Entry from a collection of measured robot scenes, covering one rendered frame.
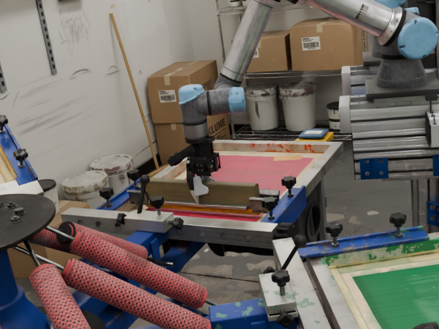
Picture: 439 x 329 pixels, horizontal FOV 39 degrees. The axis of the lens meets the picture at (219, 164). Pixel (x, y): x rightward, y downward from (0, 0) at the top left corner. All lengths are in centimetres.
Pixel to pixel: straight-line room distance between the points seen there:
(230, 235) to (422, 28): 77
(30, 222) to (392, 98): 123
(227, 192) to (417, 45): 69
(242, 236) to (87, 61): 326
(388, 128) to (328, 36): 306
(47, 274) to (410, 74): 129
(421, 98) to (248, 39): 56
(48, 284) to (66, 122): 347
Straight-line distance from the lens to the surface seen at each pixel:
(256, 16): 192
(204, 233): 173
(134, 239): 168
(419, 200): 241
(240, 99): 184
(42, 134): 435
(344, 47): 503
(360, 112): 203
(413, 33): 185
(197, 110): 184
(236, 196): 190
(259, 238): 163
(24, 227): 118
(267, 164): 234
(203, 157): 189
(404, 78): 201
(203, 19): 598
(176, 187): 198
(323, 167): 216
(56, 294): 110
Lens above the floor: 173
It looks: 19 degrees down
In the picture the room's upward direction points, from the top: 8 degrees counter-clockwise
